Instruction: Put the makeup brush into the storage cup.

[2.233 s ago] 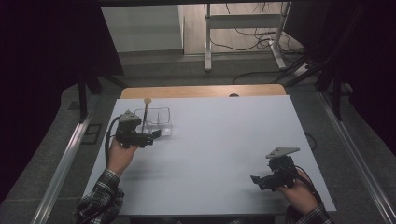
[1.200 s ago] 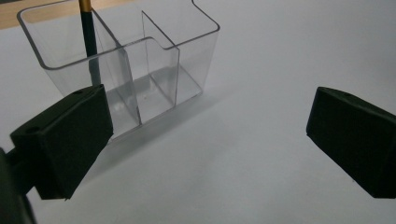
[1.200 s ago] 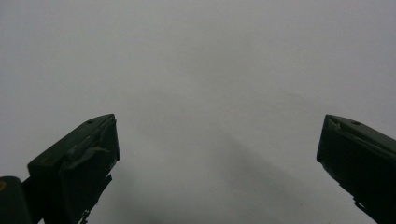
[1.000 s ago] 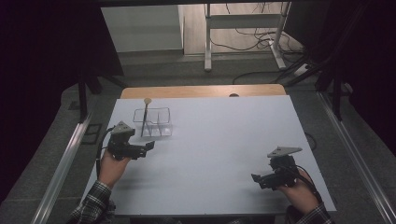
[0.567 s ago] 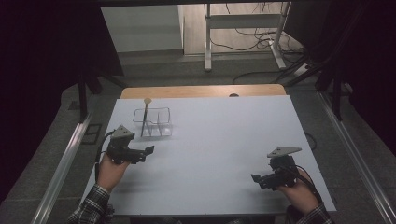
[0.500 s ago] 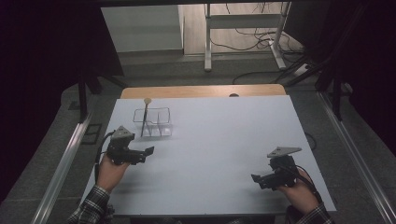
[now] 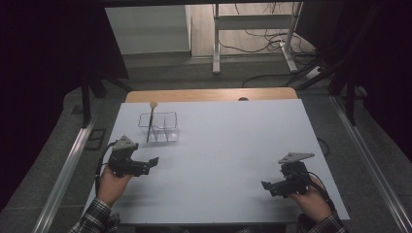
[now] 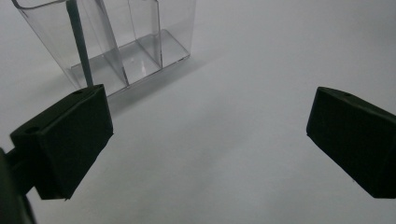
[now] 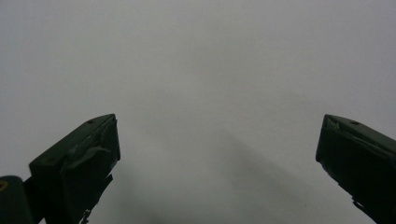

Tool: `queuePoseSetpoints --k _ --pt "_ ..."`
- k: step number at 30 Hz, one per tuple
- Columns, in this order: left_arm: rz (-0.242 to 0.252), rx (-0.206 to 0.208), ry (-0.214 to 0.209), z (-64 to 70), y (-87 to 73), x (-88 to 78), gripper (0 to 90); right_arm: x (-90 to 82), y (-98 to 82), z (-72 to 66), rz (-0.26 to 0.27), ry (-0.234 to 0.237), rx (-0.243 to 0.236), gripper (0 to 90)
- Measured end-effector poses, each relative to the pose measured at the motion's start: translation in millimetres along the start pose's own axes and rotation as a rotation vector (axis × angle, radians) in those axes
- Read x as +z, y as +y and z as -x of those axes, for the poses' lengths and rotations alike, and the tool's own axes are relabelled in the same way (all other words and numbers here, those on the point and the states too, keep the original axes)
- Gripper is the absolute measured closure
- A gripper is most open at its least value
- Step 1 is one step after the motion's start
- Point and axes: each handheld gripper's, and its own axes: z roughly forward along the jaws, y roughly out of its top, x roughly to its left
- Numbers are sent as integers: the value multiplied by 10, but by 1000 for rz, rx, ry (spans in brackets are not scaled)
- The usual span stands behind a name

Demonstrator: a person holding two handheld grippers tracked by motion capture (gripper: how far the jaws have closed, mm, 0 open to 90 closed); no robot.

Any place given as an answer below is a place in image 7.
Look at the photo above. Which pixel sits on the clear plastic divided container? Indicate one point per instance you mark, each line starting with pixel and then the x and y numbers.
pixel 163 127

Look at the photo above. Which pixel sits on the white power strip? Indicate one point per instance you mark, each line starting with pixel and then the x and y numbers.
pixel 313 73

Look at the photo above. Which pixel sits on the person's left hand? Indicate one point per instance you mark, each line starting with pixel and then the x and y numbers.
pixel 111 187

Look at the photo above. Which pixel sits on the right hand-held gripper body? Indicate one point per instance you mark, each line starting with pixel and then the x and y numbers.
pixel 295 176

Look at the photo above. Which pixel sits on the black floor plate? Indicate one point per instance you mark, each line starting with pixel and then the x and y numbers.
pixel 96 139

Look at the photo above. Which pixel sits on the black tripod stand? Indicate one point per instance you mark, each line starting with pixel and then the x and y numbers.
pixel 351 81

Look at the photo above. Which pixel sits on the person's right hand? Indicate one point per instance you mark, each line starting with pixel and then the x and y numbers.
pixel 312 202

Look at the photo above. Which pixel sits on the dark curtain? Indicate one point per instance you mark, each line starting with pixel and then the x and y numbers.
pixel 392 71

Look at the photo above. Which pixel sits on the white cabinet panel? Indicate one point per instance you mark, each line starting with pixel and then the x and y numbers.
pixel 149 30

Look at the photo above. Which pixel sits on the black stand legs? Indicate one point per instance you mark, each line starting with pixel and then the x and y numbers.
pixel 85 100

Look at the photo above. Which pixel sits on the wooden table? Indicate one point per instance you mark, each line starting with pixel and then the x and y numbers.
pixel 207 94

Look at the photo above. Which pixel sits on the white table sheet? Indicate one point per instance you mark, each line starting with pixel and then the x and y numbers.
pixel 220 155

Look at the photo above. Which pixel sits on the aluminium rail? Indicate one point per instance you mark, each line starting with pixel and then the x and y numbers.
pixel 372 161
pixel 61 181

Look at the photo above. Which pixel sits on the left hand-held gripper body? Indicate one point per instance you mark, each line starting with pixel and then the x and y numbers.
pixel 124 161

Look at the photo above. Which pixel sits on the white metal stand frame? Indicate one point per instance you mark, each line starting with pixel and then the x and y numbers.
pixel 216 42

